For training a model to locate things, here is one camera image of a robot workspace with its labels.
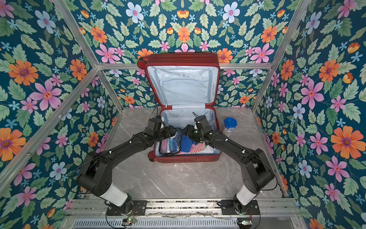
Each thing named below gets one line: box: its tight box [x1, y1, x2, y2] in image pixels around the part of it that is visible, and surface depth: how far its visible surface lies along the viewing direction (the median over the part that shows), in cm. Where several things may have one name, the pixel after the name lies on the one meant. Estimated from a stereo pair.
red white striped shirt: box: [177, 142, 205, 155], surface depth 93 cm
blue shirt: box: [180, 134, 199, 153], surface depth 92 cm
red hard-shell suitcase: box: [147, 129, 222, 164], surface depth 91 cm
